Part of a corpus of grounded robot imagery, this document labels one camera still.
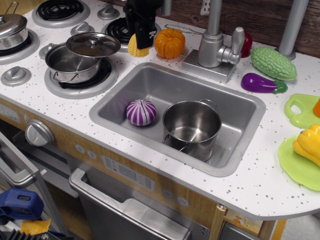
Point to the steel pot on burner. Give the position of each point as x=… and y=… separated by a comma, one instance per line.
x=68, y=67

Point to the yellow toy bell pepper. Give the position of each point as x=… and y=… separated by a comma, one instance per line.
x=307, y=144

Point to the yellow toy corn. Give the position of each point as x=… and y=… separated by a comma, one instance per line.
x=133, y=49

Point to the front left black burner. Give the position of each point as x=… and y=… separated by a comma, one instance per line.
x=102, y=81

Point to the blue clamp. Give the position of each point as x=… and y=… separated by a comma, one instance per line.
x=21, y=204

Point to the light green plate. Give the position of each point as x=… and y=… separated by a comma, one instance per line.
x=298, y=168

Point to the silver oven door handle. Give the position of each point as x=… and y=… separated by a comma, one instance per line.
x=17, y=169

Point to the green toy cutting board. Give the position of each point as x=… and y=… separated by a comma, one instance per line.
x=299, y=110

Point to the steel pot in sink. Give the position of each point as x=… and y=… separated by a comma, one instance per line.
x=191, y=127

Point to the back left black burner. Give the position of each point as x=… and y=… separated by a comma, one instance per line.
x=54, y=14

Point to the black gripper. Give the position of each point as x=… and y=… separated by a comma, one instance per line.
x=140, y=19

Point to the grey stove knob back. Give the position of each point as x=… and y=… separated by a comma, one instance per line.
x=108, y=13

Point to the orange toy piece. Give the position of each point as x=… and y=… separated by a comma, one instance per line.
x=316, y=108

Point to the black burner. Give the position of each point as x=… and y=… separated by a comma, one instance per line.
x=102, y=81
x=54, y=14
x=118, y=29

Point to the back right black burner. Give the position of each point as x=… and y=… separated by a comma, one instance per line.
x=118, y=29

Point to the grey post left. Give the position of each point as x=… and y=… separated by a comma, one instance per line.
x=166, y=8

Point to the grey stove knob front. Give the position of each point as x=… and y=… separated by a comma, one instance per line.
x=15, y=76

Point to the purple striped toy onion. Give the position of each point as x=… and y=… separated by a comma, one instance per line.
x=141, y=112

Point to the silver dishwasher door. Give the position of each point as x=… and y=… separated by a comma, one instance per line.
x=117, y=213

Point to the lidded steel pot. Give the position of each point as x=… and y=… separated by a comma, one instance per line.
x=13, y=28

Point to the grey post right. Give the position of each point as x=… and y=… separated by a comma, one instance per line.
x=292, y=28

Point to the orange toy pumpkin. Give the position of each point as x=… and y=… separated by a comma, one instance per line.
x=169, y=43

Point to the silver toy faucet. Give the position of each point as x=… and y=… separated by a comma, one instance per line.
x=213, y=59

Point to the grey oven dial knob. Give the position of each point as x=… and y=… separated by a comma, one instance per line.
x=38, y=134

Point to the grey toy sink basin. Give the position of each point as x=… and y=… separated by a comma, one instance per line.
x=239, y=112

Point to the steel pot lid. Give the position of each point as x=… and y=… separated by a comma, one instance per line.
x=93, y=44

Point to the grey stove knob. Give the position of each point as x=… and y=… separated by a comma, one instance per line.
x=15, y=76
x=108, y=13
x=82, y=28

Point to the far left burner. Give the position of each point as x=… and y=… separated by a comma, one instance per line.
x=27, y=49

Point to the grey stove knob middle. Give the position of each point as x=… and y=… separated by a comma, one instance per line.
x=82, y=28

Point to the red toy apple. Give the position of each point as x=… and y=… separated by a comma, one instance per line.
x=247, y=46

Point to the green toy bitter melon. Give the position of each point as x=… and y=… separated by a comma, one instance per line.
x=273, y=64

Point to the purple toy eggplant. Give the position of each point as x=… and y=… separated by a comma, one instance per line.
x=255, y=83

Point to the grey post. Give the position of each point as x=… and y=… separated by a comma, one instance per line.
x=292, y=28
x=166, y=8

